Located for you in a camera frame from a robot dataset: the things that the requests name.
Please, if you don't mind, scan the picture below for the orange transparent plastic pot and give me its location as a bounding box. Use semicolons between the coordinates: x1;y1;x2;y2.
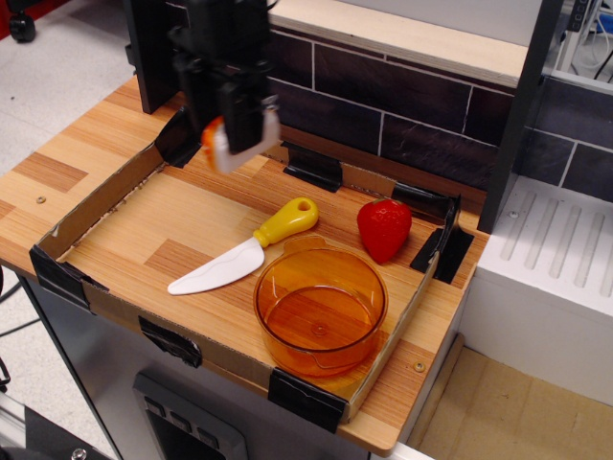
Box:
254;237;388;378

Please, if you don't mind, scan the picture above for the yellow white toy knife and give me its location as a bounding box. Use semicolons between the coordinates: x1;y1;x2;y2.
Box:
167;197;319;296

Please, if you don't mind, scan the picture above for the white ribbed sink drainboard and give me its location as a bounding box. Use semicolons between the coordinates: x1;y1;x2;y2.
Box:
460;176;612;404

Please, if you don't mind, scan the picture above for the light wood shelf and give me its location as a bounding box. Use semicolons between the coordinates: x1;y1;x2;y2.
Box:
270;0;528;88

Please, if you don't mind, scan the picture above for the black caster wheel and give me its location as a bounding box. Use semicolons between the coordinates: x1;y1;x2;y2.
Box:
9;11;36;43

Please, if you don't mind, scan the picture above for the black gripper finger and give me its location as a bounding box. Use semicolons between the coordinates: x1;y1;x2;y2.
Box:
219;83;269;154
179;68;216;139

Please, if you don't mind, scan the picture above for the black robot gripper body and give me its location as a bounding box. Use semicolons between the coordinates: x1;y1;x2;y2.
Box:
169;1;270;115

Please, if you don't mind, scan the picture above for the dark grey right post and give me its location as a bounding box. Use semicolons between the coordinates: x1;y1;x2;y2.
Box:
478;1;563;234

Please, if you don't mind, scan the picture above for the red toy strawberry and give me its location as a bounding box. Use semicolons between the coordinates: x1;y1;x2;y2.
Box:
356;198;412;264

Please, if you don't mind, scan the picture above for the grey oven control panel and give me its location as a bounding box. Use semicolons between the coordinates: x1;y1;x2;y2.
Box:
133;374;249;459

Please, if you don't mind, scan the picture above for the white orange toy sushi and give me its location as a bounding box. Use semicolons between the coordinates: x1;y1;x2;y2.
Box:
201;109;281;173

